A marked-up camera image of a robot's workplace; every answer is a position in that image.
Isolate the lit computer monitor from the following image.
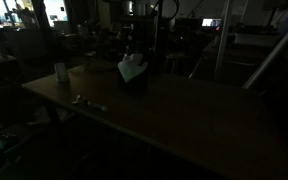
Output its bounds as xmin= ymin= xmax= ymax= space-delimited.
xmin=201 ymin=17 xmax=223 ymax=29

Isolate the round stool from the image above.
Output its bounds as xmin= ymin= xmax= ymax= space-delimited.
xmin=163 ymin=52 xmax=189 ymax=76

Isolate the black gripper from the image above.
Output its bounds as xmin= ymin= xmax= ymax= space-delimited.
xmin=120 ymin=18 xmax=152 ymax=63

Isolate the small metal object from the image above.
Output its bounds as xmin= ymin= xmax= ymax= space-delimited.
xmin=86 ymin=100 xmax=109 ymax=112

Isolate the white cup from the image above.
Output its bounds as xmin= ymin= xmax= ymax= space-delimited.
xmin=53 ymin=62 xmax=71 ymax=84

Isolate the black basket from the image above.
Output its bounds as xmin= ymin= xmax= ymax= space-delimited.
xmin=118 ymin=61 xmax=149 ymax=93

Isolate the diagonal metal pole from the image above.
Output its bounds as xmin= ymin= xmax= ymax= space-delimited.
xmin=241 ymin=14 xmax=288 ymax=91

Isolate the vertical metal pole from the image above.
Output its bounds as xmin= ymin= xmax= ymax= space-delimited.
xmin=213 ymin=0 xmax=234 ymax=83

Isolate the white towel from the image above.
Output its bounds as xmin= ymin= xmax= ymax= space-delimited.
xmin=117 ymin=53 xmax=149 ymax=84

